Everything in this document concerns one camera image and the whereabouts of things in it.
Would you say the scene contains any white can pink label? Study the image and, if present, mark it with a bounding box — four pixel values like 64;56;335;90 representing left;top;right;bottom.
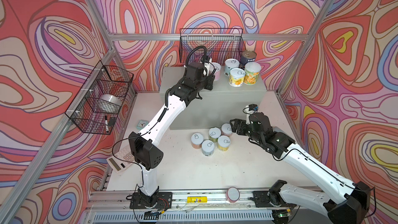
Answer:
210;62;221;82

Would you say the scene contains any light blue spotted can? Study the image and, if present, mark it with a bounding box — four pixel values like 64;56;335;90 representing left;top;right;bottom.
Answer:
224;59;239;76

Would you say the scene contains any white can yellow orange label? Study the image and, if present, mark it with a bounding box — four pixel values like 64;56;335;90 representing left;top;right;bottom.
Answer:
229;68;246;88

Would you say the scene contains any white can teal label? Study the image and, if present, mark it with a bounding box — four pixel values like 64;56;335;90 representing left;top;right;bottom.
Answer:
201;140;215;157

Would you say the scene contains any yellow peach can plastic lid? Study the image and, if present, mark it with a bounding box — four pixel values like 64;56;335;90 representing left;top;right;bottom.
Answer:
244;62;261;85

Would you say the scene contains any dark blue tomato can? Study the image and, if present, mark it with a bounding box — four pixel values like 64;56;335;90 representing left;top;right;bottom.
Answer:
239;50;257;69

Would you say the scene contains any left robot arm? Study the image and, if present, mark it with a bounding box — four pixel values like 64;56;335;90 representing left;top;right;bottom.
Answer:
128;62;216;197

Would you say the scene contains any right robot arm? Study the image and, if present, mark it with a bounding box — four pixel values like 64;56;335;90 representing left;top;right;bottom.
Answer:
230;113;373;224

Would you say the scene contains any grey green stapler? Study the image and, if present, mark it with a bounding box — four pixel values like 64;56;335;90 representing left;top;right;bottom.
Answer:
273;126;288;136

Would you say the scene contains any white can red label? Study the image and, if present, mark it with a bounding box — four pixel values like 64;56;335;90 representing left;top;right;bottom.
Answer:
221;123;233;136

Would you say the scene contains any grey metal cabinet box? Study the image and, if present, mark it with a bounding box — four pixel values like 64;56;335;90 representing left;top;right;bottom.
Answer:
170;75;266;130

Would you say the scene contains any white can green label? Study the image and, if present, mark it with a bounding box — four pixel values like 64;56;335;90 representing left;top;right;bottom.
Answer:
208;127;222;143

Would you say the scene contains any mint green small clock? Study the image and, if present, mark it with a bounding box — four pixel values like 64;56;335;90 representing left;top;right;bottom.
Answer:
136;120;149;130

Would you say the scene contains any pink tape roll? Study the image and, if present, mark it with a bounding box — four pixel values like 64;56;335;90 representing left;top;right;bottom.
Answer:
226;187;240;203

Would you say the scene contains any silver tape roll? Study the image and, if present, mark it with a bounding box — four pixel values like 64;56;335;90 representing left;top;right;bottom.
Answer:
98;94;122;114

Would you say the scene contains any black marker pen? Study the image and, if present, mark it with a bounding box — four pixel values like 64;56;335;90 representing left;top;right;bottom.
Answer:
104;116;109;133

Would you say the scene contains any white pink calculator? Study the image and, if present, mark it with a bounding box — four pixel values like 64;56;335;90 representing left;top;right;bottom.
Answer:
107;148;134;173

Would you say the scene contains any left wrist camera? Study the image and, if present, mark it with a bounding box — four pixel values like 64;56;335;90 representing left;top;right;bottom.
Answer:
203;56;214;76

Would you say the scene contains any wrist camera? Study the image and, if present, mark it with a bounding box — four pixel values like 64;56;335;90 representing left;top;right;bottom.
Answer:
203;56;214;76
247;104;259;114

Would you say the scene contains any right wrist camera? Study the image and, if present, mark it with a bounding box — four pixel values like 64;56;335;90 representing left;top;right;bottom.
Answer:
247;104;259;114

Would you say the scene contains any back black wire basket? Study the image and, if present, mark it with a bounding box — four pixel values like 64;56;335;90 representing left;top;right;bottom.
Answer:
179;27;246;65

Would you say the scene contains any black wire basket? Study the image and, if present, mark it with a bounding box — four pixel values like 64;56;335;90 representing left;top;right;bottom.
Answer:
179;27;246;65
65;61;134;135

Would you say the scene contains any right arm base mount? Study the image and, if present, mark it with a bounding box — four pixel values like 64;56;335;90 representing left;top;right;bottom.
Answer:
249;191;296;208

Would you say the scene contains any left black wire basket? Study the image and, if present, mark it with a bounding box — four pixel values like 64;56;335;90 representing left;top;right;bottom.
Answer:
65;61;134;135

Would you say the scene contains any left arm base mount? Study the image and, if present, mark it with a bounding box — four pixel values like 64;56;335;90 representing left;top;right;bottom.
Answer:
130;191;173;210

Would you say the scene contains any aluminium front rail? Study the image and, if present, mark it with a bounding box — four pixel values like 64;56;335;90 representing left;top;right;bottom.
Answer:
84;187;320;223

